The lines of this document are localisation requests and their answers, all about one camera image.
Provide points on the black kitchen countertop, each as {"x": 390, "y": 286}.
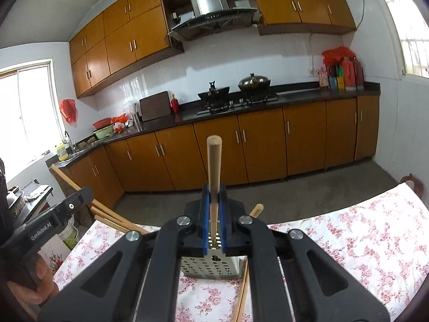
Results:
{"x": 187, "y": 120}

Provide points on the dark side cabinet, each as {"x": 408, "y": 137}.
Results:
{"x": 37, "y": 201}

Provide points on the red basin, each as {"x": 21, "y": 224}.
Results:
{"x": 102, "y": 123}

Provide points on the steel range hood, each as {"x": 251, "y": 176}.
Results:
{"x": 209, "y": 0}

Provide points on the floral tablecloth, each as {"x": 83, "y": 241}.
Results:
{"x": 335, "y": 241}

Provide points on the wooden wall cabinets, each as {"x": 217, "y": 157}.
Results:
{"x": 117, "y": 40}

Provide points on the yellow detergent bottle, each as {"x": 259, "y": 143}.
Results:
{"x": 62, "y": 152}

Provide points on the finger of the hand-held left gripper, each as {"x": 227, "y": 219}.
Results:
{"x": 77, "y": 201}

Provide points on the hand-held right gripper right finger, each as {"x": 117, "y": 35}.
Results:
{"x": 224, "y": 228}

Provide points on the green basin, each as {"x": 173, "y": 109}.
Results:
{"x": 104, "y": 132}

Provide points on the sliding window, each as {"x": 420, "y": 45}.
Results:
{"x": 30, "y": 107}

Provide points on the red bag beside basins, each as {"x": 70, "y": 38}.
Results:
{"x": 119, "y": 119}

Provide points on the hanging red plastic bag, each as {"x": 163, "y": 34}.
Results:
{"x": 68, "y": 110}

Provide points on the black pot with lid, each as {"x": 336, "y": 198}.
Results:
{"x": 254, "y": 82}

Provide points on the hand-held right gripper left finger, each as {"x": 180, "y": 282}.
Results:
{"x": 205, "y": 228}

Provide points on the white plastic bucket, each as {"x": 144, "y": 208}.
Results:
{"x": 68, "y": 234}

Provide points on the person's left hand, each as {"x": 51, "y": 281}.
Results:
{"x": 43, "y": 275}

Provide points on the black wok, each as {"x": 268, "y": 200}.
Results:
{"x": 214, "y": 92}

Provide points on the green perforated utensil holder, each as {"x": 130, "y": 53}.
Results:
{"x": 214, "y": 268}

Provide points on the metal cup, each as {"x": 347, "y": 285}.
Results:
{"x": 136, "y": 118}

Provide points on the wooden chair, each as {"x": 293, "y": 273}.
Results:
{"x": 414, "y": 187}

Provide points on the wooden base cabinets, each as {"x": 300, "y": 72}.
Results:
{"x": 261, "y": 141}

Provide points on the small red bottle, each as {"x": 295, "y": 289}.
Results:
{"x": 174, "y": 104}

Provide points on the gas stove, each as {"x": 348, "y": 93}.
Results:
{"x": 234, "y": 102}

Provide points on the yellow and blue box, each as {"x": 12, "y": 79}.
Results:
{"x": 337, "y": 83}

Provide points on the metal faucet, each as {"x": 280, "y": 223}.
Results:
{"x": 68, "y": 139}

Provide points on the dark red sauce bottle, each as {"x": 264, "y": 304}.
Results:
{"x": 359, "y": 73}

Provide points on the dark cutting board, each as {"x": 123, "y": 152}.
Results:
{"x": 155, "y": 106}

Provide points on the red bag over condiments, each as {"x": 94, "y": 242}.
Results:
{"x": 337, "y": 54}

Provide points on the barred window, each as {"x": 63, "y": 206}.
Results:
{"x": 415, "y": 50}

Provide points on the small condiment bottle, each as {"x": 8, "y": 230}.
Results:
{"x": 323, "y": 78}

